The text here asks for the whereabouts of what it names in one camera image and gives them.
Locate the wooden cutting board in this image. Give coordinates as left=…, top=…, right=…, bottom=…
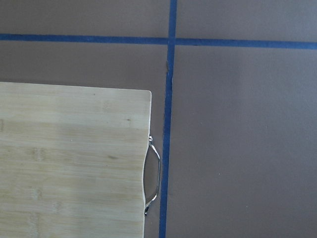
left=0, top=82, right=152, bottom=238

